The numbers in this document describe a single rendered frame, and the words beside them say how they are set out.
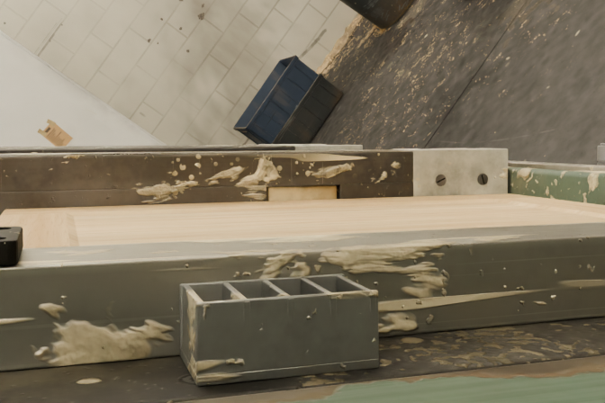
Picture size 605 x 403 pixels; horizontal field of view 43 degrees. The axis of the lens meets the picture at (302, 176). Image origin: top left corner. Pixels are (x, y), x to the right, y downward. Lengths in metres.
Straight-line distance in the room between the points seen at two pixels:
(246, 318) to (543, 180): 0.65
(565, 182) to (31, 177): 0.55
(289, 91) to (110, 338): 4.82
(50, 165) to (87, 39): 5.22
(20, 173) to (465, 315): 0.53
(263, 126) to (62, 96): 1.31
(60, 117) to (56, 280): 4.31
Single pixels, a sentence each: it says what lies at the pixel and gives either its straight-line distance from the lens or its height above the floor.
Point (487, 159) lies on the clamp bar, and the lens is 0.93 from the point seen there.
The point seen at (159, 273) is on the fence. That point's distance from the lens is 0.31.
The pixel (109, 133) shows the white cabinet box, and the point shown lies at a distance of 4.61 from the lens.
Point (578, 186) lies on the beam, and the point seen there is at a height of 0.90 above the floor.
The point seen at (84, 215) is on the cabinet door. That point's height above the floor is 1.29.
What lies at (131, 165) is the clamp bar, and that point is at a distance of 0.79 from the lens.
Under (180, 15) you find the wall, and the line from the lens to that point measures 6.04.
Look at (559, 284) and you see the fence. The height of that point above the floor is 1.13.
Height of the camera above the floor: 1.35
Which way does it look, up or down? 16 degrees down
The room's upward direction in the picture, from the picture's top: 54 degrees counter-clockwise
